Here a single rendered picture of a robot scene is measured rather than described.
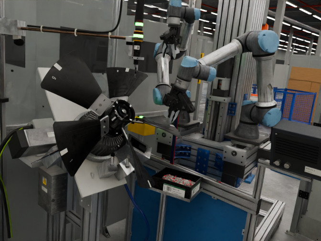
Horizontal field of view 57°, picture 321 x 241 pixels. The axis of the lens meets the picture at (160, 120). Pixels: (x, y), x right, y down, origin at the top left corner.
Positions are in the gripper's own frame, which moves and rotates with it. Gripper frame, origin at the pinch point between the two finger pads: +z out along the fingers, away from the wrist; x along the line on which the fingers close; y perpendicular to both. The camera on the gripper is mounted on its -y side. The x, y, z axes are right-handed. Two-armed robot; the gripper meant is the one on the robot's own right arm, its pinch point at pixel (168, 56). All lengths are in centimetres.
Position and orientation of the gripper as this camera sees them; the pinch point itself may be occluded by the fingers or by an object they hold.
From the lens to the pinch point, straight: 194.4
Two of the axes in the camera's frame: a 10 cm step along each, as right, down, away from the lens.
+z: -1.0, 9.7, 2.1
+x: -7.3, -2.1, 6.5
